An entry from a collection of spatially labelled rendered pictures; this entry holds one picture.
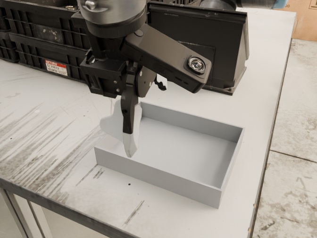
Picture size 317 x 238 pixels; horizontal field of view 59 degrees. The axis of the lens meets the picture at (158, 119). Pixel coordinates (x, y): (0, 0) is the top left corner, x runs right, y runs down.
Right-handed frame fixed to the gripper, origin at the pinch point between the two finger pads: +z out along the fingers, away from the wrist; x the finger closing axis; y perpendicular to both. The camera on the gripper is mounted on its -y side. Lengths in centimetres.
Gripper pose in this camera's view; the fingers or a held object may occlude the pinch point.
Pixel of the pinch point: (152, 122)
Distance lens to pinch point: 46.9
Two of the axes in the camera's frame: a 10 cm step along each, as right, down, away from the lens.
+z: 1.0, 6.3, 7.7
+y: -9.3, -2.1, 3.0
